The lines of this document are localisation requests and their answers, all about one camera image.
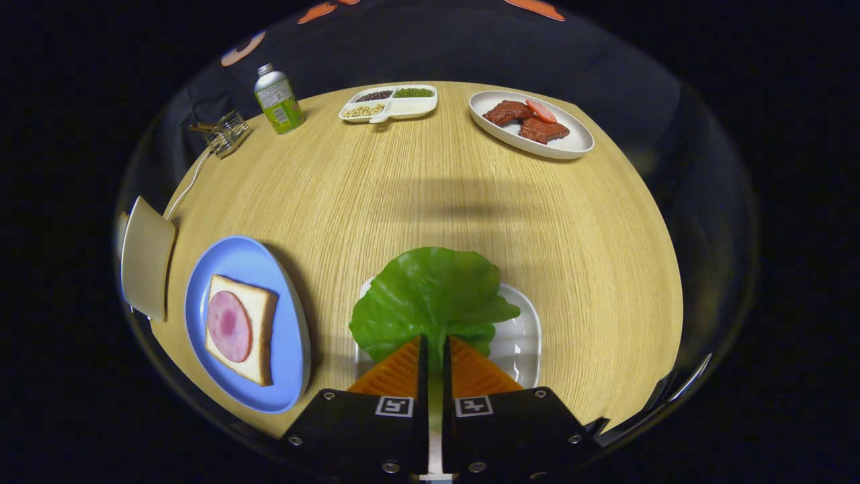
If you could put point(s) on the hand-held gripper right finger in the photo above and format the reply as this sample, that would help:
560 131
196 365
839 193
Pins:
447 376

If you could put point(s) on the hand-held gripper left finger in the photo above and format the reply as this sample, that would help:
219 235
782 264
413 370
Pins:
423 376

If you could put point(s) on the green lettuce leaf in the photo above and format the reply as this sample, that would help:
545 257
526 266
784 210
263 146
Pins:
430 296

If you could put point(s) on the white square plate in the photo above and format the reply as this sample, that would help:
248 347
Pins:
517 343

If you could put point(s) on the blue plate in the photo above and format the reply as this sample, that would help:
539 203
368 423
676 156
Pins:
289 349

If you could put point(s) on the bread slice with ham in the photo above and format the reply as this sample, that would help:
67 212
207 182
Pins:
261 316

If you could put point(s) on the round pink ham slice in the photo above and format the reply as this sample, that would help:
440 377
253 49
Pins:
228 326

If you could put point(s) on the brown meat piece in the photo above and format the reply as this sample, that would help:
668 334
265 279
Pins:
541 130
507 111

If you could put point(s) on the white oval meat plate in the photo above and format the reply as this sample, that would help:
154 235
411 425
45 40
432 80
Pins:
571 141

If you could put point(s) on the white divided snack tray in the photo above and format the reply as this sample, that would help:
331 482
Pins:
416 107

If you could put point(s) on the pile of yellow soybeans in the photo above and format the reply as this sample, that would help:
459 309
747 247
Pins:
364 110

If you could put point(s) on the pink sausage slice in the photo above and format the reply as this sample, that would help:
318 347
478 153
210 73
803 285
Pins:
541 111

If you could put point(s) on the pile of green beans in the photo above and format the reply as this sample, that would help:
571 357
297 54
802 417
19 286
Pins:
413 93

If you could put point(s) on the pile of dark red beans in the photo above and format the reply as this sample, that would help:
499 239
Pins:
375 96

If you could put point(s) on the cream toaster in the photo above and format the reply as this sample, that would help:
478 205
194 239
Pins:
144 259

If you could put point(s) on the silver bottle green label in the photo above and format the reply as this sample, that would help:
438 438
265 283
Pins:
279 104

